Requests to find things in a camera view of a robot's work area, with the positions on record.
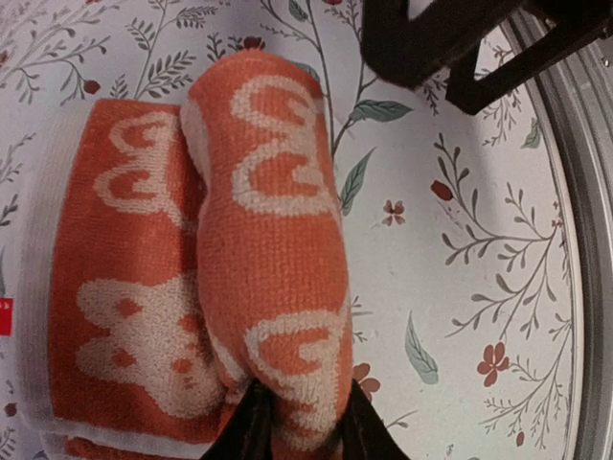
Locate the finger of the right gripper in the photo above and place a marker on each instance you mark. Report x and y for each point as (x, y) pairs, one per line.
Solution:
(407, 51)
(576, 24)

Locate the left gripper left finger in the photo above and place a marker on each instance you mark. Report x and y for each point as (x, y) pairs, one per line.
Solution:
(246, 436)

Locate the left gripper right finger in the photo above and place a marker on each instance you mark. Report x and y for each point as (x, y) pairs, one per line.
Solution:
(363, 435)

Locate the orange rabbit pattern towel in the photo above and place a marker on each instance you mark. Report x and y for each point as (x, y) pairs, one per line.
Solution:
(172, 255)

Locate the aluminium front rail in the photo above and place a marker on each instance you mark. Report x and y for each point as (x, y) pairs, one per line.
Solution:
(573, 102)

